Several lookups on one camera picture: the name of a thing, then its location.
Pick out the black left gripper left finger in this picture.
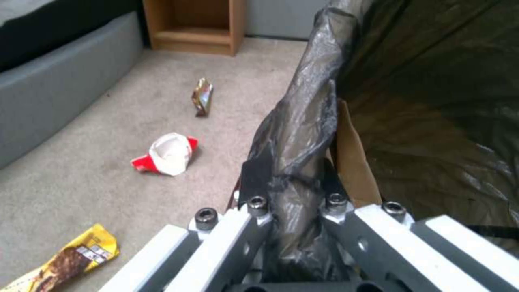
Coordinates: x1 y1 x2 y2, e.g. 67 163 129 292
98 152 275 292

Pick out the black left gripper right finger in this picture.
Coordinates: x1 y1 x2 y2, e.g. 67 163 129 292
319 169 519 292

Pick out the brown cardboard trash bin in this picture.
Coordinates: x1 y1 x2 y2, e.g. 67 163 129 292
328 99 383 207

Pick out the black plastic trash bag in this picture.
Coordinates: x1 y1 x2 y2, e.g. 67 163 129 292
247 0 519 282

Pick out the red and white crumpled carton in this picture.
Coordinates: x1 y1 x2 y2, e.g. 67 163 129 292
130 132 199 177

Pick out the brown shiny snack wrapper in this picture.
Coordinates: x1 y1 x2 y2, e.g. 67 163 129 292
191 77 215 118

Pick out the yellow snack wrapper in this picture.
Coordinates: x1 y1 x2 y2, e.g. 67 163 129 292
0 223 121 292

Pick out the wooden open shelf cabinet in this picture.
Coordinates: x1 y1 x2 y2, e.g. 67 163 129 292
142 0 247 56

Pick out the black bed cover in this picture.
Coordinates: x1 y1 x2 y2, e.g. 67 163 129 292
0 0 143 73

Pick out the grey upholstered bed frame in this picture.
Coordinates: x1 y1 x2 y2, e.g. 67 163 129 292
0 11 144 170

